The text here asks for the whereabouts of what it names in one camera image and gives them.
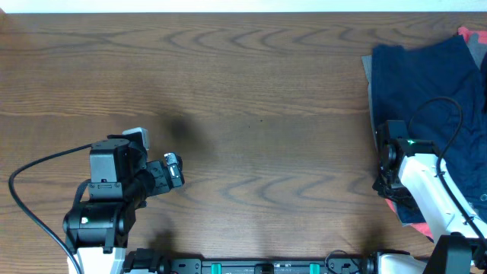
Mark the navy blue folded shirt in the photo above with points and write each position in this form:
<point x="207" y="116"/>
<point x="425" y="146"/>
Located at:
<point x="441" y="93"/>

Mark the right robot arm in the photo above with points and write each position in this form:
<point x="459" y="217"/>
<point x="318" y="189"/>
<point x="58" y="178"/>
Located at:
<point x="412" y="173"/>

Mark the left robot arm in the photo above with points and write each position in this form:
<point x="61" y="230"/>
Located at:
<point x="97" y="226"/>

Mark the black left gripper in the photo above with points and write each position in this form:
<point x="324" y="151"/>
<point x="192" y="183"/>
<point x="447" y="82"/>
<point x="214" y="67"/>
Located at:
<point x="160" y="177"/>

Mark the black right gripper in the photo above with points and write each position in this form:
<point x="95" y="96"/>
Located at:
<point x="380" y="185"/>

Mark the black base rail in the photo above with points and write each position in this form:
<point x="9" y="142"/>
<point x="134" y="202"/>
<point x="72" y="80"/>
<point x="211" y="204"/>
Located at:
<point x="338" y="261"/>

